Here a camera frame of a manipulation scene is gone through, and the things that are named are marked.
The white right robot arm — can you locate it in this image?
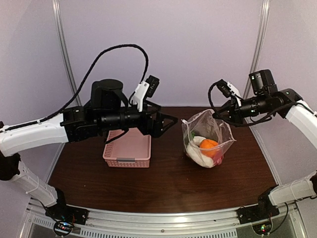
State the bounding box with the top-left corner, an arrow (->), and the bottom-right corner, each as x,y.
213,89 -> 317,219

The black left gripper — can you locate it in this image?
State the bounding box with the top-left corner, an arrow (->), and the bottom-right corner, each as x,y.
99,99 -> 179,138

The clear zip top bag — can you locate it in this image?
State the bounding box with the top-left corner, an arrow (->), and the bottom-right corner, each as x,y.
181,109 -> 236,168

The white toy bun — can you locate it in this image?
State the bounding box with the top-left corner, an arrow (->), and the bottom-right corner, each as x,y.
193,153 -> 215,168
186,136 -> 205,160

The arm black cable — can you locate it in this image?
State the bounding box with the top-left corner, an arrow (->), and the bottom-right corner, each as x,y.
37,44 -> 149,123
207,79 -> 273,124

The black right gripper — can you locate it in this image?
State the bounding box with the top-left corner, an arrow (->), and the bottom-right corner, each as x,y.
212,93 -> 268,127

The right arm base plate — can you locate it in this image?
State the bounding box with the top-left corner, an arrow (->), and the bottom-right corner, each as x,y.
236,205 -> 280,225

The pink plastic basket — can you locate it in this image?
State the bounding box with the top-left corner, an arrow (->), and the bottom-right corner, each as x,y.
103,128 -> 152,168

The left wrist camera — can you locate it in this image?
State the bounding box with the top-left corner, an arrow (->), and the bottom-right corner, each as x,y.
129,75 -> 159,112

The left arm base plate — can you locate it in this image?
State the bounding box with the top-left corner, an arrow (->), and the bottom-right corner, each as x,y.
44,203 -> 89,225

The aluminium frame post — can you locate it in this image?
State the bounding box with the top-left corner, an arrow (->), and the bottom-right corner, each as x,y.
239,0 -> 270,110
52,0 -> 77,95

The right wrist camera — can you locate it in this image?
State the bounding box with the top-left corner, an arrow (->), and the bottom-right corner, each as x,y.
217,79 -> 243,107

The right aluminium frame post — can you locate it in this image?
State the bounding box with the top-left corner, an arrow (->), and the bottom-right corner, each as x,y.
239,0 -> 270,110

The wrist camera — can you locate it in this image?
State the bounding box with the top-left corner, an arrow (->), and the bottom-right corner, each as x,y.
217,79 -> 243,107
129,75 -> 159,112

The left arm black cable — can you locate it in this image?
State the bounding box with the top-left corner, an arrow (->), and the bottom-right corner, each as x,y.
37,44 -> 149,123

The front aluminium rail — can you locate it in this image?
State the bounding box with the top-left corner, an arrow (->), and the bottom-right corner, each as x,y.
24,195 -> 308,238

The red toy fruit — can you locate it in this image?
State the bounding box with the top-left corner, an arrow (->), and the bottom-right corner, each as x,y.
213,154 -> 224,165

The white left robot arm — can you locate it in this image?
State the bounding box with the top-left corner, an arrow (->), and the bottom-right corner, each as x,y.
0,76 -> 177,220

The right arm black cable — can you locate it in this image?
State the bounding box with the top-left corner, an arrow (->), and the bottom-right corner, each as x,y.
207,79 -> 273,124

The left aluminium frame post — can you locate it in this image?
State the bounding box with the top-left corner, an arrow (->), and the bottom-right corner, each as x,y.
52,0 -> 77,95

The orange toy fruit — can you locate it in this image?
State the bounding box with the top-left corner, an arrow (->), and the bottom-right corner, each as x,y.
199,139 -> 218,158

